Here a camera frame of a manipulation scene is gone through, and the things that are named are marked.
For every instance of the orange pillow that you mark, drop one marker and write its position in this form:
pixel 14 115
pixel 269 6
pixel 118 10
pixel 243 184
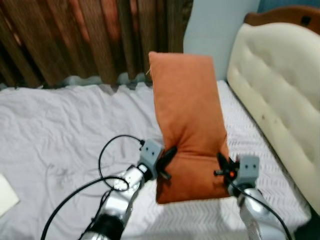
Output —
pixel 187 115

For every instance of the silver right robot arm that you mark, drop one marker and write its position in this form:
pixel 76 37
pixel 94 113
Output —
pixel 260 215

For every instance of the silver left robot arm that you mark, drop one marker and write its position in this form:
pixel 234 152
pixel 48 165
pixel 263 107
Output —
pixel 120 200

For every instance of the white mattress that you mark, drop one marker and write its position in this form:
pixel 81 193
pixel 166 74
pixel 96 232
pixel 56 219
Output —
pixel 250 135

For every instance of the cream padded headboard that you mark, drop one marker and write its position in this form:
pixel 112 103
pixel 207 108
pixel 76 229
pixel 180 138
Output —
pixel 280 85

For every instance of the grey blanket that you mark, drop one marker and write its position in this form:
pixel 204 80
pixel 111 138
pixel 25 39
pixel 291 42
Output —
pixel 60 130

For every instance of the brown curtain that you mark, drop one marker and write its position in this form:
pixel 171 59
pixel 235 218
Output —
pixel 90 40

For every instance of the white paper sheet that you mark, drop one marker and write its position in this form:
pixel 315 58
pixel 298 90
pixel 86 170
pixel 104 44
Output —
pixel 6 196

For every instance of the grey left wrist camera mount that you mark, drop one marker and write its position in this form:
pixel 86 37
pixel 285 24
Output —
pixel 150 154

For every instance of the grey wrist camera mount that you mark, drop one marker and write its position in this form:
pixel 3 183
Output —
pixel 150 154
pixel 249 169

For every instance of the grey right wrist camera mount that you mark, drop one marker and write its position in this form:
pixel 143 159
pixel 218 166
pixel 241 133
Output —
pixel 249 169

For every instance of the brown wooden headboard frame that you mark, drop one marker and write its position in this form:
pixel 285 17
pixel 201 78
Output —
pixel 290 15

